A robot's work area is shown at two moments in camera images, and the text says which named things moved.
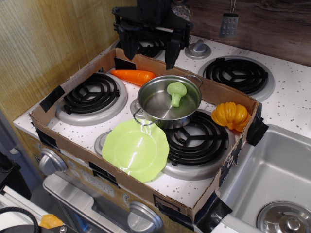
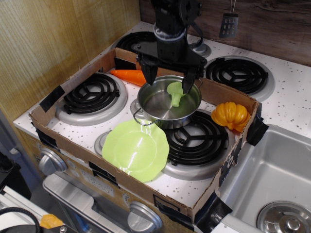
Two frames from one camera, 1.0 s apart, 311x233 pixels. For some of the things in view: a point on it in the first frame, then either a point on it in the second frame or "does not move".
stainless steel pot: (154, 102) does not move
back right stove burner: (251, 76) does not move
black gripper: (160, 14) -> (172, 52)
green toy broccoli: (177, 90) does not move
